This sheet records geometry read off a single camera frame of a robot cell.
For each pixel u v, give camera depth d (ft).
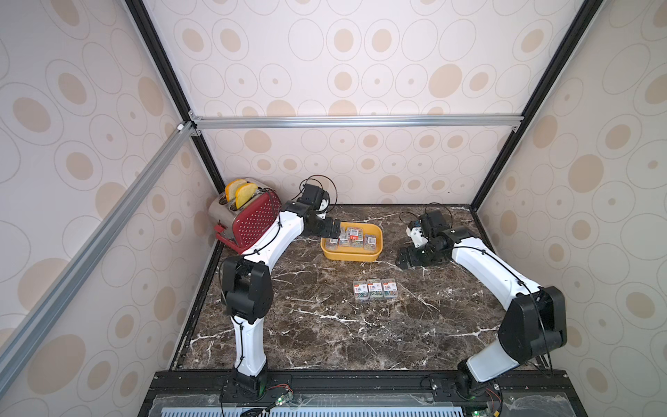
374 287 3.02
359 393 2.39
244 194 3.11
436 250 2.10
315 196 2.40
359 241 3.45
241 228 3.10
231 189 3.19
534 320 1.42
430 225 2.26
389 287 3.02
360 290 3.01
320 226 2.58
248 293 1.66
